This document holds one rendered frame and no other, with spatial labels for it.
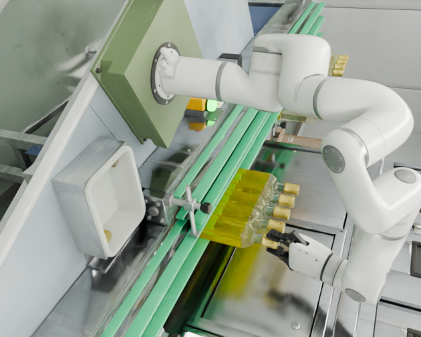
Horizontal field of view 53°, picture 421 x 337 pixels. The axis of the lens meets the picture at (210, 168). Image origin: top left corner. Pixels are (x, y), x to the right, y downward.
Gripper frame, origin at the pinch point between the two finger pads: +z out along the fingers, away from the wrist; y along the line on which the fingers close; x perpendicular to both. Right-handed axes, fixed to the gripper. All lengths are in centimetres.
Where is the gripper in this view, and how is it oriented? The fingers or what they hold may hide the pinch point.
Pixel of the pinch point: (274, 242)
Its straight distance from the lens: 116.3
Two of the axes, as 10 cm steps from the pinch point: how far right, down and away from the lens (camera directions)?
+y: -0.8, -7.9, -6.0
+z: -7.9, -3.2, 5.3
